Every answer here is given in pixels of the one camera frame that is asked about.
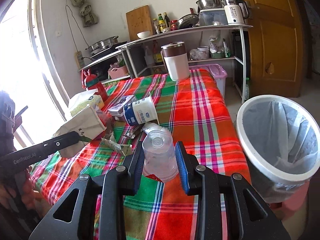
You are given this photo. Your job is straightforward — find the green bottle on floor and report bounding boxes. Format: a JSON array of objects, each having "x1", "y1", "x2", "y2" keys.
[{"x1": 244, "y1": 77, "x2": 250, "y2": 101}]

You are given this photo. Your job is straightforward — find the dark soy sauce bottle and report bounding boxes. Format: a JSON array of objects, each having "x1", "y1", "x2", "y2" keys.
[{"x1": 164, "y1": 12, "x2": 170, "y2": 28}]

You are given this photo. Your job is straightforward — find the steel mixing bowl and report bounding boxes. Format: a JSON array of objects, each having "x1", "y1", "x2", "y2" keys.
[{"x1": 196, "y1": 0, "x2": 222, "y2": 10}]

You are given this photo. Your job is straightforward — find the plaid tablecloth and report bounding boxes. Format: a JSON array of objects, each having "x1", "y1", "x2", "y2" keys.
[{"x1": 29, "y1": 68, "x2": 252, "y2": 240}]

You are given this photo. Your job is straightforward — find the pink lidded storage box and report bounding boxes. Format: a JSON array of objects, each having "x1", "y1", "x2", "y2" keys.
[{"x1": 189, "y1": 63, "x2": 227, "y2": 98}]

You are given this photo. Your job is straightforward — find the clear plastic bottle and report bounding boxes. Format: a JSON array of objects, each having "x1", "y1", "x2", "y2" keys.
[{"x1": 142, "y1": 122, "x2": 178, "y2": 183}]

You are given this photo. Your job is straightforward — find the pink plastic stool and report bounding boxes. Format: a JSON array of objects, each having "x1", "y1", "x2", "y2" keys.
[{"x1": 269, "y1": 181, "x2": 310, "y2": 221}]

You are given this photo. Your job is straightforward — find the metal shelf rack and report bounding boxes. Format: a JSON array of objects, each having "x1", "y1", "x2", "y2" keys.
[{"x1": 77, "y1": 24, "x2": 254, "y2": 104}]

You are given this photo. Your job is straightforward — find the white blue paper cup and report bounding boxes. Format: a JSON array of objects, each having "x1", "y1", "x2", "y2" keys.
[{"x1": 123, "y1": 95, "x2": 159, "y2": 126}]

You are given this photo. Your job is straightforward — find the grey trash bag liner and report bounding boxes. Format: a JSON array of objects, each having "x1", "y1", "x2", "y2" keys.
[{"x1": 239, "y1": 100, "x2": 319, "y2": 177}]

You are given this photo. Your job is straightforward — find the brown paper bag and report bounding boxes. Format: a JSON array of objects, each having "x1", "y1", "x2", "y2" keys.
[{"x1": 53, "y1": 105, "x2": 106, "y2": 159}]

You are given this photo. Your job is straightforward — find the frying pan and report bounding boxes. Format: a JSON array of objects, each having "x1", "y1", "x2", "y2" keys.
[{"x1": 176, "y1": 8, "x2": 199, "y2": 30}]

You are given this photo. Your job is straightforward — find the wooden door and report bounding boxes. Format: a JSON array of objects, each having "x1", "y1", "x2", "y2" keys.
[{"x1": 244, "y1": 0, "x2": 306, "y2": 98}]

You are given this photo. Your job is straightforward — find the steel steamer pot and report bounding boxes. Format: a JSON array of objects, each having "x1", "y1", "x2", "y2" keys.
[{"x1": 86, "y1": 35, "x2": 119, "y2": 53}]

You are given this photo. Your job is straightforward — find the green cap sauce bottle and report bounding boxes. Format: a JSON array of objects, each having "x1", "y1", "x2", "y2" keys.
[{"x1": 158, "y1": 14, "x2": 167, "y2": 33}]

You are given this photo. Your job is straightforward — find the black induction cooker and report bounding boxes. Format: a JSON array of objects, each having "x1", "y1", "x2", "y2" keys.
[{"x1": 91, "y1": 41, "x2": 127, "y2": 60}]

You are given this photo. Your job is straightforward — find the white electric kettle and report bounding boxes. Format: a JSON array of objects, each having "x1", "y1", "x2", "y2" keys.
[{"x1": 222, "y1": 0, "x2": 249, "y2": 25}]

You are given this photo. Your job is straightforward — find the torn paper scrap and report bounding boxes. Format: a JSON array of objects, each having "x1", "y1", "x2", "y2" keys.
[{"x1": 101, "y1": 133, "x2": 133, "y2": 157}]

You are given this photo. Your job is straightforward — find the wooden cutting board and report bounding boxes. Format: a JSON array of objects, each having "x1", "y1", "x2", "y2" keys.
[{"x1": 126, "y1": 5, "x2": 153, "y2": 41}]

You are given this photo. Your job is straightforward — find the white trash bin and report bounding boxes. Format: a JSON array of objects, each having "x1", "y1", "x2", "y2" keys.
[{"x1": 235, "y1": 95, "x2": 319, "y2": 204}]

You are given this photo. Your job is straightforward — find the white bowl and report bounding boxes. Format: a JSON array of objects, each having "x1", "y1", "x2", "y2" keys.
[{"x1": 137, "y1": 30, "x2": 151, "y2": 39}]

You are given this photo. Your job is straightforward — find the red kids water bottle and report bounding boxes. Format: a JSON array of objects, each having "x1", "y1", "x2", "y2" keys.
[{"x1": 81, "y1": 69, "x2": 108, "y2": 102}]

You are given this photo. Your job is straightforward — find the pink basket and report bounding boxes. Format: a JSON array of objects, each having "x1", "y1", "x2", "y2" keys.
[{"x1": 108, "y1": 64, "x2": 129, "y2": 79}]

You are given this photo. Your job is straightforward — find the purple milk carton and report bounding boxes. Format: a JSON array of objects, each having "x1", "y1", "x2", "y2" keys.
[{"x1": 107, "y1": 95, "x2": 137, "y2": 118}]

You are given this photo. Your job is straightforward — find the clear storage box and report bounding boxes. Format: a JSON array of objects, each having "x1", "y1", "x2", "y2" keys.
[{"x1": 199, "y1": 8, "x2": 228, "y2": 26}]

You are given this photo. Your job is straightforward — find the yellow tissue pack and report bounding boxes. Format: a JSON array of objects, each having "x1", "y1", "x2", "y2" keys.
[{"x1": 68, "y1": 89, "x2": 105, "y2": 116}]

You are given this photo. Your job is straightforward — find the hanging olive cloth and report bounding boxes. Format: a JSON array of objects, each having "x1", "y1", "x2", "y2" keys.
[{"x1": 71, "y1": 0, "x2": 99, "y2": 27}]

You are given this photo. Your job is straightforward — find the white brown jug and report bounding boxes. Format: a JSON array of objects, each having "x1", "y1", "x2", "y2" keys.
[{"x1": 161, "y1": 41, "x2": 190, "y2": 81}]

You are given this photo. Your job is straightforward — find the white power strip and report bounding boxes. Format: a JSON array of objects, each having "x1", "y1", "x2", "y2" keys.
[{"x1": 74, "y1": 51, "x2": 85, "y2": 69}]

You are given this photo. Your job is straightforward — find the red lid jar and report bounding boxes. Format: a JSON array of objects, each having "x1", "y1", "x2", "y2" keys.
[{"x1": 170, "y1": 20, "x2": 178, "y2": 31}]

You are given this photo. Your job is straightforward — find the yellow label vinegar bottle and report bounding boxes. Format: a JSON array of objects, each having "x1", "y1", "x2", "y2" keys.
[{"x1": 153, "y1": 40, "x2": 163, "y2": 65}]

